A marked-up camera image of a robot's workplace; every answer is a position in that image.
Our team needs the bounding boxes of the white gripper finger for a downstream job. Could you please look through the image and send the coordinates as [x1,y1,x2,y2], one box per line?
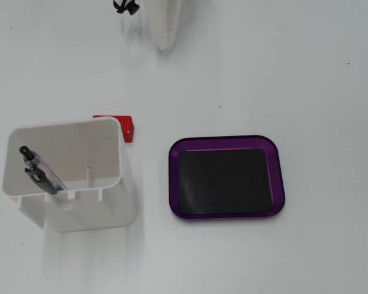
[147,0,183,51]

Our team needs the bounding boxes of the black clear retractable pen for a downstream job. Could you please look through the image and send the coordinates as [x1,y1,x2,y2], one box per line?
[18,145,69,195]

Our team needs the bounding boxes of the white plastic pen holder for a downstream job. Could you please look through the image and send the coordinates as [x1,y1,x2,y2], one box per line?
[1,116,136,233]

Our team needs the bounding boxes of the red cube block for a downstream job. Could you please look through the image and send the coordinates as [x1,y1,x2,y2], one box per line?
[93,115,136,143]

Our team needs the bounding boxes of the purple tray black mat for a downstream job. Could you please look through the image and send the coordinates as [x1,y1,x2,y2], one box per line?
[167,134,286,221]

